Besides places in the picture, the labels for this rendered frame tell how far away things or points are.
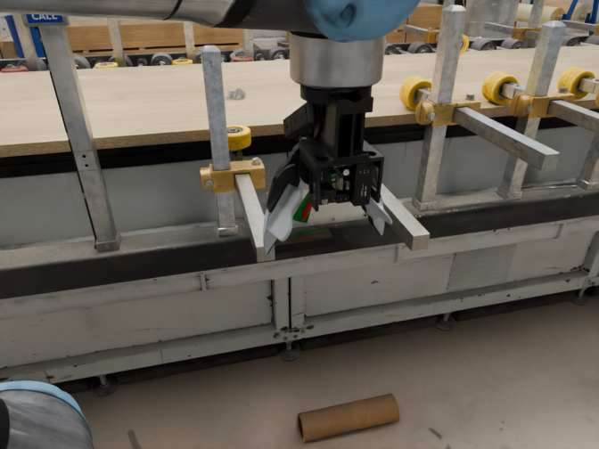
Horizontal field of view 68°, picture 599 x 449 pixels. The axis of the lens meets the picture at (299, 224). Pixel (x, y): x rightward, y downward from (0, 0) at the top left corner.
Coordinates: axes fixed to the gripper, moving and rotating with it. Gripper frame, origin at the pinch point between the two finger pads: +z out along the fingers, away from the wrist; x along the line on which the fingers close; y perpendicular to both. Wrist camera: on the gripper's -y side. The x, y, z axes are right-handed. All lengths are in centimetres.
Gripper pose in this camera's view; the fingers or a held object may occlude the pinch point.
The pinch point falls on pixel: (323, 241)
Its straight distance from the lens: 55.9
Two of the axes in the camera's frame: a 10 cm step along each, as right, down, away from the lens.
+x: 9.6, -1.4, 2.4
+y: 2.8, 4.9, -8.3
